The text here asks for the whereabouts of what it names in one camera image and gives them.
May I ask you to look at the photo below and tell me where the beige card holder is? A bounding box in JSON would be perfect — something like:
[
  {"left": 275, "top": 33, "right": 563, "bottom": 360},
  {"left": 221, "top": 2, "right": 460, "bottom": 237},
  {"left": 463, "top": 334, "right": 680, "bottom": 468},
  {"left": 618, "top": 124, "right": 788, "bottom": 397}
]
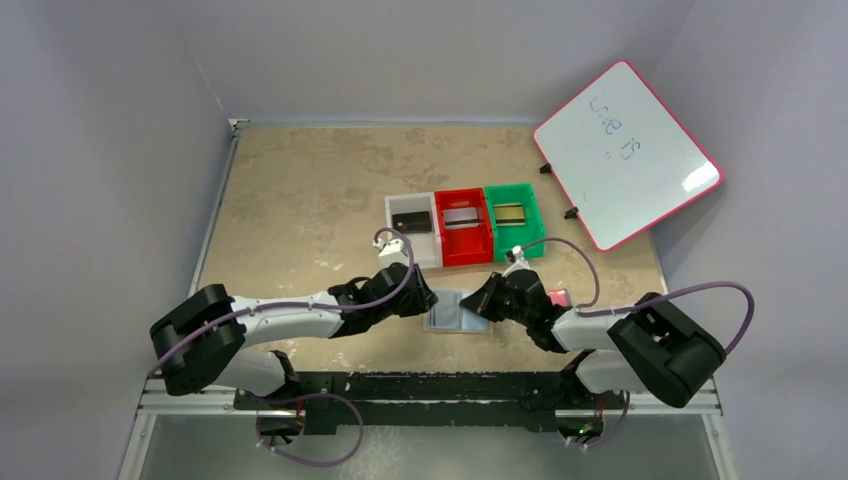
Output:
[{"left": 423, "top": 289, "right": 494, "bottom": 334}]

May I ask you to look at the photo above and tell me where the green plastic bin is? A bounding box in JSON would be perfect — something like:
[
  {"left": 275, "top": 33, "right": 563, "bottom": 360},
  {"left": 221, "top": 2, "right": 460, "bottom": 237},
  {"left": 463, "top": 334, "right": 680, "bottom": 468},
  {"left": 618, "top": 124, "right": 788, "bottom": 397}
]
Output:
[{"left": 483, "top": 183, "right": 546, "bottom": 262}]

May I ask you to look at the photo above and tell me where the silver credit card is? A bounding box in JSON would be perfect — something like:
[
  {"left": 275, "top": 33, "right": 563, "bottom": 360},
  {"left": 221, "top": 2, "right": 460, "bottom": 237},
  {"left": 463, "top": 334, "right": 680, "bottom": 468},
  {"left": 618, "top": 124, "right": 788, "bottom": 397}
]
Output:
[{"left": 442, "top": 207, "right": 481, "bottom": 230}]

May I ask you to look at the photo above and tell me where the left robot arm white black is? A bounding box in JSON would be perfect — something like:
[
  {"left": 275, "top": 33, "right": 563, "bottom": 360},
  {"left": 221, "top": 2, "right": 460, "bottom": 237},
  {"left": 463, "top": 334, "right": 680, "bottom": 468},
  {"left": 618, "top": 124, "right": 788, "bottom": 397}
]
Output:
[{"left": 149, "top": 263, "right": 438, "bottom": 397}]

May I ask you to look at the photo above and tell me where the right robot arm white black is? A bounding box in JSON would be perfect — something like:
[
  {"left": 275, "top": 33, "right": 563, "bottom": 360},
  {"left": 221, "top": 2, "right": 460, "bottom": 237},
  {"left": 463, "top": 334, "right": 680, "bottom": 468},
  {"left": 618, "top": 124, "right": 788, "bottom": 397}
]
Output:
[{"left": 459, "top": 269, "right": 727, "bottom": 408}]

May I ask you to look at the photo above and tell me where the gold credit card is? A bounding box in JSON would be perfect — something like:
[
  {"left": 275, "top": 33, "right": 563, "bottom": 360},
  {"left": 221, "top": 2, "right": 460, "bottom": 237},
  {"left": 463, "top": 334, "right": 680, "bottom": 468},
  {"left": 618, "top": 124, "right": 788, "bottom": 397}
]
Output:
[{"left": 492, "top": 203, "right": 526, "bottom": 227}]

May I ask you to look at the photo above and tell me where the black credit card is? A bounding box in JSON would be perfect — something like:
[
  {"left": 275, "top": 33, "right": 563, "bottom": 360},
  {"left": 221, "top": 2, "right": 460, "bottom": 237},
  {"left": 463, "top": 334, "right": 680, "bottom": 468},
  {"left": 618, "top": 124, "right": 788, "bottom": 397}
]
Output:
[{"left": 391, "top": 211, "right": 433, "bottom": 235}]

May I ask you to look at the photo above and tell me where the pink eraser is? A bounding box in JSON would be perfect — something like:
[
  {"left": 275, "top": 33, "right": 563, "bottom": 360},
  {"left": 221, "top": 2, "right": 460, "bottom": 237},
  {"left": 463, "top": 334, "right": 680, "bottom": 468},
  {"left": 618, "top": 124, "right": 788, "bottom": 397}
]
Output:
[{"left": 547, "top": 289, "right": 571, "bottom": 308}]

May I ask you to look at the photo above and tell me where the red plastic bin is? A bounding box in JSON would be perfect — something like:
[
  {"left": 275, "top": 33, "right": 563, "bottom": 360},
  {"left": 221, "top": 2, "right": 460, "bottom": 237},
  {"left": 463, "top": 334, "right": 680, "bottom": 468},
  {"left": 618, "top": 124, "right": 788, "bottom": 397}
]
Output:
[{"left": 435, "top": 187, "right": 494, "bottom": 267}]

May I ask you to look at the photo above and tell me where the white plastic bin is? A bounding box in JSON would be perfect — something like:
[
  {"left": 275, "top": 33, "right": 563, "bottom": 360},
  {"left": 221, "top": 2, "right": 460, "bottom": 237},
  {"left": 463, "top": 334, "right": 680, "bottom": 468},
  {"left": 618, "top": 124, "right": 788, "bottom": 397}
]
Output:
[{"left": 384, "top": 192, "right": 443, "bottom": 269}]

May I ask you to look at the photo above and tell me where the pink framed whiteboard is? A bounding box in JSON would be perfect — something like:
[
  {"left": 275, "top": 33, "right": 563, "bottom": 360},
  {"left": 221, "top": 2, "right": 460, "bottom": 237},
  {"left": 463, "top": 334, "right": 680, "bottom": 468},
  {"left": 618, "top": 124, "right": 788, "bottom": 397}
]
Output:
[{"left": 533, "top": 60, "right": 723, "bottom": 251}]

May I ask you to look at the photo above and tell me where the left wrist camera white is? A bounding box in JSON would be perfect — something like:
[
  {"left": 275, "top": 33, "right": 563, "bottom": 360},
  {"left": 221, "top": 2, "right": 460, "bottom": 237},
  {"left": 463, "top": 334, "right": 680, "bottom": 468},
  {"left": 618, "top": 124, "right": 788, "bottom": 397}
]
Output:
[{"left": 373, "top": 238, "right": 410, "bottom": 268}]

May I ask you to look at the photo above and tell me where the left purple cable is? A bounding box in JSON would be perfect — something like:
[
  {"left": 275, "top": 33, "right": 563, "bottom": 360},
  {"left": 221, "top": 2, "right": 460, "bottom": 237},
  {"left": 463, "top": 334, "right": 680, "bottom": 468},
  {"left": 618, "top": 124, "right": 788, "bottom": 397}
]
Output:
[{"left": 145, "top": 227, "right": 419, "bottom": 468}]

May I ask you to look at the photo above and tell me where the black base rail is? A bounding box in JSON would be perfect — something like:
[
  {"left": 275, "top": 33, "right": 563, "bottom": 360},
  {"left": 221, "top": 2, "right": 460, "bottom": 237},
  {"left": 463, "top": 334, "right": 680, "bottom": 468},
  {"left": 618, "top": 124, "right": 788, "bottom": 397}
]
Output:
[{"left": 234, "top": 371, "right": 625, "bottom": 439}]

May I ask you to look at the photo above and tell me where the aluminium table frame rail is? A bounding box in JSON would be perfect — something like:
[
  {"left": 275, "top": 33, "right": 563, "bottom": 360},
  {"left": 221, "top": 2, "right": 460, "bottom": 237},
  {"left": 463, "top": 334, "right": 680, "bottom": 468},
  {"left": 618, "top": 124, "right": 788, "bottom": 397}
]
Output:
[{"left": 137, "top": 119, "right": 250, "bottom": 415}]

